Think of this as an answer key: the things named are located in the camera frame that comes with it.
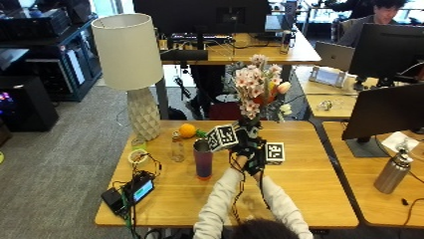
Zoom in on person's right hand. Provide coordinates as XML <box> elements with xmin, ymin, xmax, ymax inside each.
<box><xmin>242</xmin><ymin>138</ymin><xmax>269</xmax><ymax>177</ymax></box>

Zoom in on person's left hand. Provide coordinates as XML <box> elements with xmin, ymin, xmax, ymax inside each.
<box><xmin>228</xmin><ymin>119</ymin><xmax>262</xmax><ymax>164</ymax></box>

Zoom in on pink artificial flower bouquet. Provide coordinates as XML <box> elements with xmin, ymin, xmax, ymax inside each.
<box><xmin>232</xmin><ymin>54</ymin><xmax>294</xmax><ymax>133</ymax></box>

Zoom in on white marker cube right glove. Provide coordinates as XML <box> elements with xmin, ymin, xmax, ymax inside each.
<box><xmin>264</xmin><ymin>141</ymin><xmax>286</xmax><ymax>164</ymax></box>

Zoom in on white marker cube glove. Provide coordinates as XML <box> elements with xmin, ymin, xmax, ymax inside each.
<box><xmin>206</xmin><ymin>123</ymin><xmax>240</xmax><ymax>153</ymax></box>
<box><xmin>264</xmin><ymin>141</ymin><xmax>286</xmax><ymax>164</ymax></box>

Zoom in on white marker cube left glove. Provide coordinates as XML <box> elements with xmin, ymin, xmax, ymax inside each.
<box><xmin>206</xmin><ymin>123</ymin><xmax>240</xmax><ymax>153</ymax></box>

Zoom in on dark red bin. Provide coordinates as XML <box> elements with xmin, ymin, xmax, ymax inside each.
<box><xmin>208</xmin><ymin>101</ymin><xmax>244</xmax><ymax>121</ymax></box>

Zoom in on purple metal tumbler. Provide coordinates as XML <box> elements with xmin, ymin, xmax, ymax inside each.
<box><xmin>193</xmin><ymin>137</ymin><xmax>214</xmax><ymax>181</ymax></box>

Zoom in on orange fruit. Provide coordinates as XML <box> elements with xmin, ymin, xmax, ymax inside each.
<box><xmin>179</xmin><ymin>122</ymin><xmax>200</xmax><ymax>139</ymax></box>

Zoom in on clear glass bottle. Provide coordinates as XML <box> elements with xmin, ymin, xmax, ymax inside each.
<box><xmin>171</xmin><ymin>130</ymin><xmax>188</xmax><ymax>163</ymax></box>

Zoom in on clear glasses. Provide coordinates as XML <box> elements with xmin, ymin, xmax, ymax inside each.
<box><xmin>317</xmin><ymin>99</ymin><xmax>345</xmax><ymax>113</ymax></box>

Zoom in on the person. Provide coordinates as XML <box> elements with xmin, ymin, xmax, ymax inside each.
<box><xmin>193</xmin><ymin>119</ymin><xmax>315</xmax><ymax>239</ymax></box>

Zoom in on white tape roll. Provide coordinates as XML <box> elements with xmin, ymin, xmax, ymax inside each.
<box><xmin>128</xmin><ymin>147</ymin><xmax>151</xmax><ymax>167</ymax></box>

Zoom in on black under-desk tray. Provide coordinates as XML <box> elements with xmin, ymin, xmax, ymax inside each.
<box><xmin>160</xmin><ymin>49</ymin><xmax>212</xmax><ymax>62</ymax></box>

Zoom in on dark drink bottle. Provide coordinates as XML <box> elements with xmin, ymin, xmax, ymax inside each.
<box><xmin>280</xmin><ymin>29</ymin><xmax>296</xmax><ymax>56</ymax></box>

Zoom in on silver laptop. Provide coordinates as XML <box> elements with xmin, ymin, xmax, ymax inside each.
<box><xmin>313</xmin><ymin>40</ymin><xmax>357</xmax><ymax>73</ymax></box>

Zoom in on black device with screen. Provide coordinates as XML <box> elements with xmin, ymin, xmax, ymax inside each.
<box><xmin>123</xmin><ymin>173</ymin><xmax>157</xmax><ymax>206</ymax></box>

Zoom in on black keyboard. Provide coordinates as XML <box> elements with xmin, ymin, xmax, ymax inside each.
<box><xmin>169</xmin><ymin>32</ymin><xmax>234</xmax><ymax>43</ymax></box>

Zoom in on black monitor on grey stand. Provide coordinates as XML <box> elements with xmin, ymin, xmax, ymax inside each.
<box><xmin>341</xmin><ymin>83</ymin><xmax>424</xmax><ymax>159</ymax></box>

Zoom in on stainless steel water bottle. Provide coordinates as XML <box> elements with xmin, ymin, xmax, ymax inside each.
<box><xmin>373</xmin><ymin>138</ymin><xmax>416</xmax><ymax>195</ymax></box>

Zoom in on white paper sheet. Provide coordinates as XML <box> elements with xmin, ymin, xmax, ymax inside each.
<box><xmin>381</xmin><ymin>130</ymin><xmax>422</xmax><ymax>154</ymax></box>

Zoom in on beige shade table lamp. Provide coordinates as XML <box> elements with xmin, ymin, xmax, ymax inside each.
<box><xmin>91</xmin><ymin>12</ymin><xmax>167</xmax><ymax>142</ymax></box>

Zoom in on large black monitor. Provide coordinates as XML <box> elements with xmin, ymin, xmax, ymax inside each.
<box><xmin>132</xmin><ymin>0</ymin><xmax>273</xmax><ymax>37</ymax></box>

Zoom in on black power box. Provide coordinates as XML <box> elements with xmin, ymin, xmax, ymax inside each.
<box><xmin>100</xmin><ymin>186</ymin><xmax>129</xmax><ymax>216</ymax></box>

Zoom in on black shelf cabinet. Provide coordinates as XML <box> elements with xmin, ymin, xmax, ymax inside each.
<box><xmin>0</xmin><ymin>7</ymin><xmax>104</xmax><ymax>103</ymax></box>

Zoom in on black computer tower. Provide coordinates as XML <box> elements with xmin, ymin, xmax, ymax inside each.
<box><xmin>0</xmin><ymin>75</ymin><xmax>62</xmax><ymax>133</ymax></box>

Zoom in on black cable bundle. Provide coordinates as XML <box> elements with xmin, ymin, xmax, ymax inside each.
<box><xmin>111</xmin><ymin>152</ymin><xmax>165</xmax><ymax>239</ymax></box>

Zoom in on thin black cable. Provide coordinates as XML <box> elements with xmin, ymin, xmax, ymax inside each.
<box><xmin>401</xmin><ymin>197</ymin><xmax>424</xmax><ymax>227</ymax></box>

